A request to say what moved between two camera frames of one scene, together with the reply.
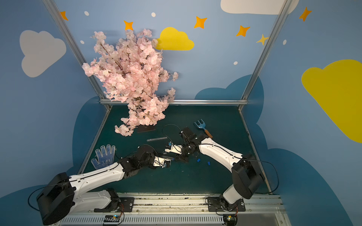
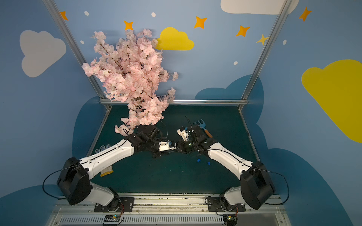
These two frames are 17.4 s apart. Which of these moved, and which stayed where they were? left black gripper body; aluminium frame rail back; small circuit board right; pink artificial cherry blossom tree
Moved: left black gripper body
Stayed: aluminium frame rail back; small circuit board right; pink artificial cherry blossom tree
